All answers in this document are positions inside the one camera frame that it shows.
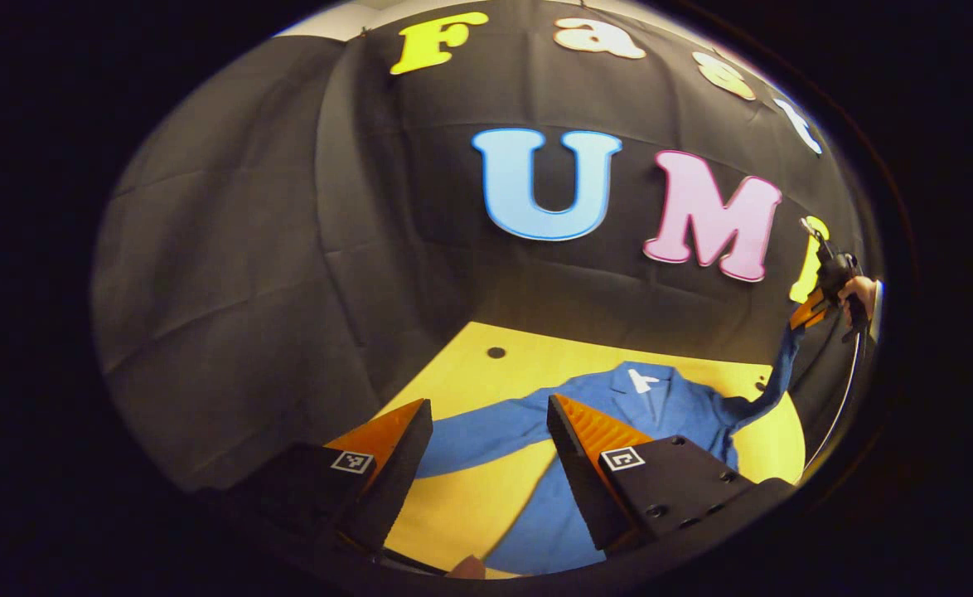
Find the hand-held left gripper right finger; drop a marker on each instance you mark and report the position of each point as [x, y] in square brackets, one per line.
[582, 477]

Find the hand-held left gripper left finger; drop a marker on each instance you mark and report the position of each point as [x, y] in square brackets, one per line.
[395, 473]

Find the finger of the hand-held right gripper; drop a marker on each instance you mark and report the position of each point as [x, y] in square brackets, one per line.
[810, 313]

